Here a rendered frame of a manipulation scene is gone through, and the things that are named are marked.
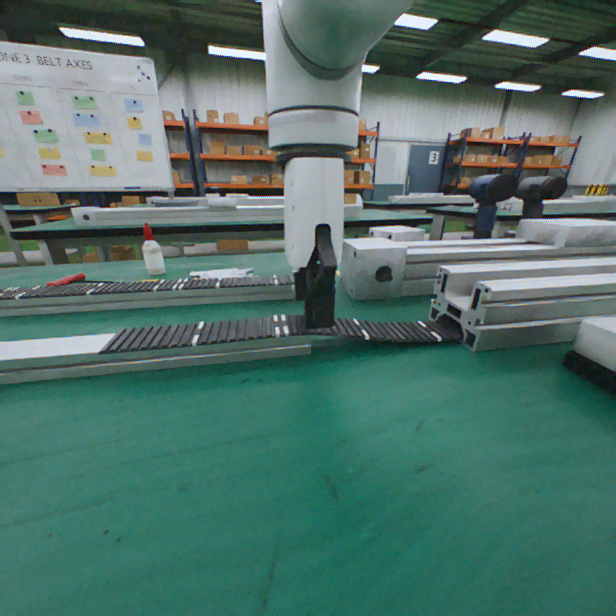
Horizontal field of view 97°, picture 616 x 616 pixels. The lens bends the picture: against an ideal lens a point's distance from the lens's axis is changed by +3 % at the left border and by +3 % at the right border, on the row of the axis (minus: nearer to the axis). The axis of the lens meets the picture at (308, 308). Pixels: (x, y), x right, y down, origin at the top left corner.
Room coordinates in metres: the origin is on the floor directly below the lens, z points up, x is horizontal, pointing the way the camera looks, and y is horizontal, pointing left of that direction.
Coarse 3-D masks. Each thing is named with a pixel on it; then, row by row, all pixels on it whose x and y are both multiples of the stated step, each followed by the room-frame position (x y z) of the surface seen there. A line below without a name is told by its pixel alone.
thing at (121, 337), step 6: (120, 330) 0.28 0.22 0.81; (126, 330) 0.29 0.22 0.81; (132, 330) 0.28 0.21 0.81; (114, 336) 0.27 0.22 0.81; (120, 336) 0.27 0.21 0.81; (126, 336) 0.27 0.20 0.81; (108, 342) 0.25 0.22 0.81; (114, 342) 0.26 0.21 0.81; (120, 342) 0.25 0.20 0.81; (102, 348) 0.24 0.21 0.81; (108, 348) 0.25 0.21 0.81; (114, 348) 0.24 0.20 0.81; (120, 348) 0.25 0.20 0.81
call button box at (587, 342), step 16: (592, 320) 0.26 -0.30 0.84; (608, 320) 0.26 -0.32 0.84; (576, 336) 0.26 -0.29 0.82; (592, 336) 0.25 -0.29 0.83; (608, 336) 0.23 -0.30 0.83; (576, 352) 0.25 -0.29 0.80; (592, 352) 0.24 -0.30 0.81; (608, 352) 0.23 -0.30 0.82; (576, 368) 0.25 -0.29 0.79; (592, 368) 0.23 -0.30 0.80; (608, 368) 0.22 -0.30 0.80; (608, 384) 0.22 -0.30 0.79
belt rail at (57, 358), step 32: (0, 352) 0.24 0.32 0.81; (32, 352) 0.24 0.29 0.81; (64, 352) 0.24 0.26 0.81; (96, 352) 0.24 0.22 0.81; (128, 352) 0.25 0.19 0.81; (160, 352) 0.25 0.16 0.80; (192, 352) 0.26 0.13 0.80; (224, 352) 0.27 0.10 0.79; (256, 352) 0.27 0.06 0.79; (288, 352) 0.28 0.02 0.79; (0, 384) 0.23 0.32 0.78
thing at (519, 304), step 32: (448, 288) 0.36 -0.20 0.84; (480, 288) 0.30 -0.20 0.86; (512, 288) 0.29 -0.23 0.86; (544, 288) 0.30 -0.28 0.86; (576, 288) 0.31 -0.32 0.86; (608, 288) 0.32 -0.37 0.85; (480, 320) 0.30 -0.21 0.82; (512, 320) 0.29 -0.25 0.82; (544, 320) 0.32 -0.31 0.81; (576, 320) 0.31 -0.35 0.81
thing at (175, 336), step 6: (174, 324) 0.30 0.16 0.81; (186, 324) 0.30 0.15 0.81; (174, 330) 0.28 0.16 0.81; (180, 330) 0.28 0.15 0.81; (186, 330) 0.29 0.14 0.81; (168, 336) 0.27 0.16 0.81; (174, 336) 0.27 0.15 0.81; (180, 336) 0.27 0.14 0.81; (168, 342) 0.26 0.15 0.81; (174, 342) 0.25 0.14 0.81; (180, 342) 0.26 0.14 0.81; (162, 348) 0.25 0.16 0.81; (168, 348) 0.25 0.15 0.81
